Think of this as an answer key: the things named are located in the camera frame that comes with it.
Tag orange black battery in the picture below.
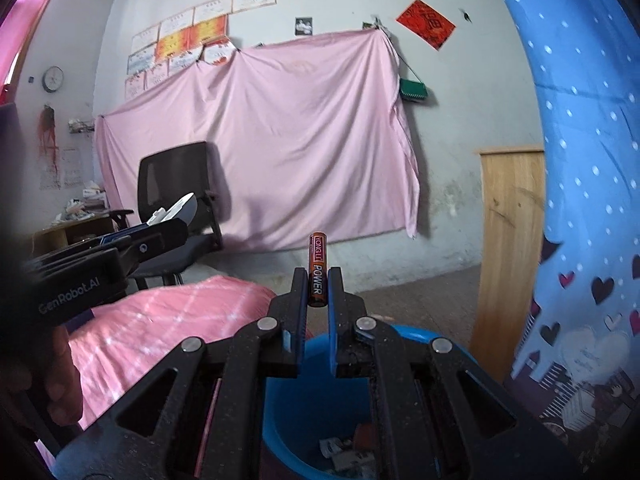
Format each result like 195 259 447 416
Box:
307 232 328 308

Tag white plastic case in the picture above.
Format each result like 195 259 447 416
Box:
145 193 198 226

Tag person's left hand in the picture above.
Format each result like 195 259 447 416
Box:
1 326 84 428

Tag wooden shelf desk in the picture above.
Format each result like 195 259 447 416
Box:
30 210 115 257

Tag pink checked table cloth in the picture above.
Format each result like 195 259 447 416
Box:
70 275 276 429

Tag blue plastic basin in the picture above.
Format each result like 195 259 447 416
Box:
262 314 476 479

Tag stack of papers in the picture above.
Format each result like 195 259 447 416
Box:
51 181 107 226

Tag black office chair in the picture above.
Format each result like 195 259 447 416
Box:
131 141 224 290

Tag pink hanging sheet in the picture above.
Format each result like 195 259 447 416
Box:
94 29 420 252

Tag wooden board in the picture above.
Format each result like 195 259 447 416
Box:
469 145 546 382

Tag green hanging pouch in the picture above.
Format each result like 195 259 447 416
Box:
399 78 428 102

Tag small black white photo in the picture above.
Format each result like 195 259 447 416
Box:
294 18 314 36

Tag red tassel wall ornament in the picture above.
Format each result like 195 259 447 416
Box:
37 105 58 171

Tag round wall clock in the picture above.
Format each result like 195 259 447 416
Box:
41 65 64 93

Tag wall certificates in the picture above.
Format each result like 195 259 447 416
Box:
125 0 277 100

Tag red paper wall sign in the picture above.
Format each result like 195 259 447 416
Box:
396 0 456 51

